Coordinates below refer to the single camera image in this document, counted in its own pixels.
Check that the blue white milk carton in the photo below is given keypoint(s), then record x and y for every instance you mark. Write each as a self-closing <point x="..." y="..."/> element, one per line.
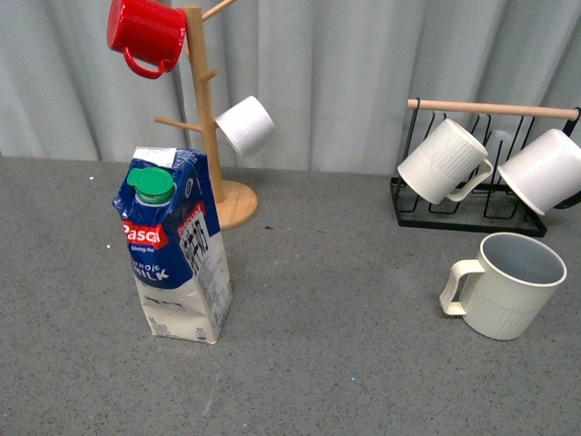
<point x="172" y="231"/>

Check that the cream ribbed mug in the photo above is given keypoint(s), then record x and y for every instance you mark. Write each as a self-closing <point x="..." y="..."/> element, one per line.
<point x="448" y="164"/>
<point x="501" y="291"/>

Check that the wooden mug tree stand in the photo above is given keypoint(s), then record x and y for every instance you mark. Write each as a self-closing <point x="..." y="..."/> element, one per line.
<point x="236" y="202"/>

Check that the small white hanging mug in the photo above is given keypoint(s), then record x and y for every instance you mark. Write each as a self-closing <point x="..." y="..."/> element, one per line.
<point x="247" y="126"/>

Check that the cream ribbed hanging mug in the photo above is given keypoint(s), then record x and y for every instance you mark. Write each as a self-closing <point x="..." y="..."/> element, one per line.
<point x="448" y="164"/>

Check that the red enamel mug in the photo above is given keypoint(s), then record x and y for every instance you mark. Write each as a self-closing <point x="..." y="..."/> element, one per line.
<point x="148" y="34"/>

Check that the white enamel hanging mug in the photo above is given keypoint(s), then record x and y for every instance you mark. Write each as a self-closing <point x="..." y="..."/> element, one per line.
<point x="545" y="172"/>

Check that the black wire mug rack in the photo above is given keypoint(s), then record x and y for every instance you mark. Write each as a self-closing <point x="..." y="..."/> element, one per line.
<point x="504" y="129"/>

